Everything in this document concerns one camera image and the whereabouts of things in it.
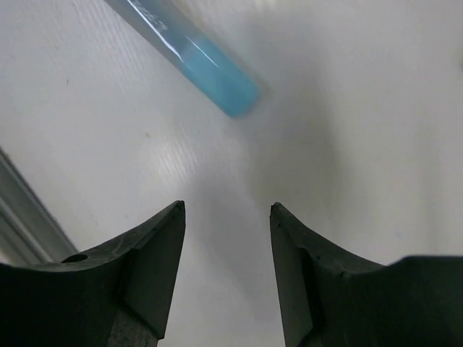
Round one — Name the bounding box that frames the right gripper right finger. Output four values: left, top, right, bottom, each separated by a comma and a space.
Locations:
270, 203, 462, 346

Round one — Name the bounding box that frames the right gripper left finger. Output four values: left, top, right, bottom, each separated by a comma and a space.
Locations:
1, 201, 186, 346

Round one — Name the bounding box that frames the blue highlighter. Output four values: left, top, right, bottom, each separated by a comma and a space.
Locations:
107, 0, 260, 117

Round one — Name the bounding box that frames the aluminium rail frame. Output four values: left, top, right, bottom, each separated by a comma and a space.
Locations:
1, 152, 77, 266

